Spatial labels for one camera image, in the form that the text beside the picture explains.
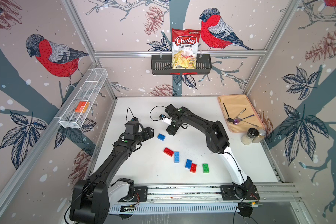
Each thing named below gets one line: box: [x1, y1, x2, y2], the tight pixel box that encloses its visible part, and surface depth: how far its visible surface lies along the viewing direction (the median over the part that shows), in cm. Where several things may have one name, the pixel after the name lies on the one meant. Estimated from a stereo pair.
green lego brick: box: [202, 163, 210, 174], surface depth 83 cm
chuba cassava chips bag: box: [171, 28, 201, 70], surface depth 87 cm
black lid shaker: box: [240, 127, 259, 146], surface depth 87 cm
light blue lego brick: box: [174, 151, 180, 163], surface depth 87 cm
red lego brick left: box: [163, 147, 175, 158], surface depth 90 cm
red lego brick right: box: [189, 162, 198, 174], surface depth 83 cm
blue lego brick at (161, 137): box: [157, 133, 166, 141], surface depth 97 cm
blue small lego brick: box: [184, 159, 193, 170], surface depth 84 cm
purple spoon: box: [232, 114, 255, 126], surface depth 106 cm
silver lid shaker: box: [251, 128, 266, 144], surface depth 88 cm
